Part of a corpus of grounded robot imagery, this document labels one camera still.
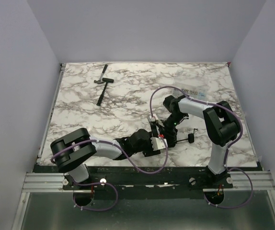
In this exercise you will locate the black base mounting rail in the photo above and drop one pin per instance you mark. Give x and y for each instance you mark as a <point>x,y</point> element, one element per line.
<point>110,182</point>

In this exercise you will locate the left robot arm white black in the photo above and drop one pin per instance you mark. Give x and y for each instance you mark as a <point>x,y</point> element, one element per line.
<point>72,162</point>

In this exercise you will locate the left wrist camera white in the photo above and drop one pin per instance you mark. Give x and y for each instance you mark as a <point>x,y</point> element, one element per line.
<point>158,143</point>

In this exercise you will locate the black folding umbrella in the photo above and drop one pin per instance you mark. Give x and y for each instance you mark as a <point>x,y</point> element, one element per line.
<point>171,138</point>

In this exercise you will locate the aluminium frame rail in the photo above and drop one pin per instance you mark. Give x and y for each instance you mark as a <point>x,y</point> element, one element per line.
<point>248,205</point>

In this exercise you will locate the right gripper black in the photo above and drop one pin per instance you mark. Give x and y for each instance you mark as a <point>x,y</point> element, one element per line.
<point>171,138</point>

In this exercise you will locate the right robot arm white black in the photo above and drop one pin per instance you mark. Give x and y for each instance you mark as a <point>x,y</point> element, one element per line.
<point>221,125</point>

